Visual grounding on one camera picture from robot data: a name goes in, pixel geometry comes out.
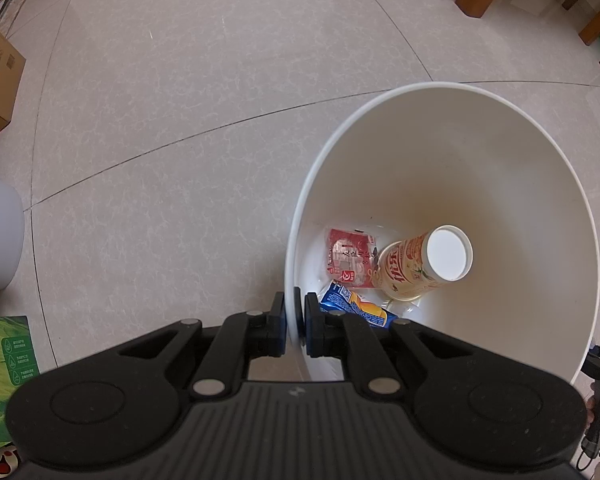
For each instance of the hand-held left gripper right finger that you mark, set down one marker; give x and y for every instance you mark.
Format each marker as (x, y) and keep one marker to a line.
(320, 335)

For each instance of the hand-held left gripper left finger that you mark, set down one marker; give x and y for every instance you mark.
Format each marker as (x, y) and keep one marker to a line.
(270, 335)

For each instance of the crushed blue drink carton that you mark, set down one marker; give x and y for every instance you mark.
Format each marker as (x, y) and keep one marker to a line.
(360, 307)

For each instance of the red snack wrapper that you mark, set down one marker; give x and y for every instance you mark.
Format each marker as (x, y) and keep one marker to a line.
(347, 260)

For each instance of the yellow milk tea cup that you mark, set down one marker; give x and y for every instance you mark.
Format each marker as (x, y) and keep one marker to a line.
(405, 270)

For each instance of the white plastic trash bin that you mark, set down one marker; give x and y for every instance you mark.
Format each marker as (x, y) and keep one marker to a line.
(480, 170)

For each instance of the green printed carton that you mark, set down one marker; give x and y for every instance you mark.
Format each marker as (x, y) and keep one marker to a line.
(5, 375)

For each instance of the white round appliance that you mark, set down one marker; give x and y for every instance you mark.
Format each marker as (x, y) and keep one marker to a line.
(0, 230)

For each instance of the brown cardboard box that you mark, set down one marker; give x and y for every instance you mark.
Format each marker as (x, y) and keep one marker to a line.
(0, 70)

